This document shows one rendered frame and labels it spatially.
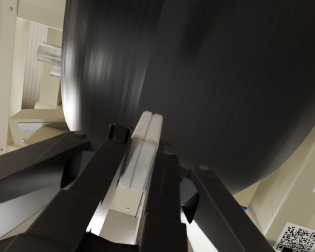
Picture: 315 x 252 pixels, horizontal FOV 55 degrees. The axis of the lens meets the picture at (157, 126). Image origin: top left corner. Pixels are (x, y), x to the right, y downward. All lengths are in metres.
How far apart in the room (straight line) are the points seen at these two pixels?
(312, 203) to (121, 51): 0.47
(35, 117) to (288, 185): 0.79
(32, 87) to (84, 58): 5.16
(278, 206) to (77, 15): 0.49
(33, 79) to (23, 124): 4.34
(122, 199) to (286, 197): 0.50
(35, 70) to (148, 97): 5.07
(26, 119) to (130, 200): 0.43
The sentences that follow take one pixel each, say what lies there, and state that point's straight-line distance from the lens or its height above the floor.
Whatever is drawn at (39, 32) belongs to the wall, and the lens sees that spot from 5.19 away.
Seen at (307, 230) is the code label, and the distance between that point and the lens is 0.68.
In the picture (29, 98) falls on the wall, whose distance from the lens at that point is 5.56.
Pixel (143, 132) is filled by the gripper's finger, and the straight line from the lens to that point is 0.17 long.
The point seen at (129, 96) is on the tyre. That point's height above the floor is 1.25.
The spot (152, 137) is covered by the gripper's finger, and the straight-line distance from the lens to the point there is 0.16.
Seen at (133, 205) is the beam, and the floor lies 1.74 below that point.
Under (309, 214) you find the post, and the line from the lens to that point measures 0.66.
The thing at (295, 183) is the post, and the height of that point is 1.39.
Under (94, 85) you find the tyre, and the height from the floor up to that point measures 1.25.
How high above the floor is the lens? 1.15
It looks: 23 degrees up
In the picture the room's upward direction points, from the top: 163 degrees counter-clockwise
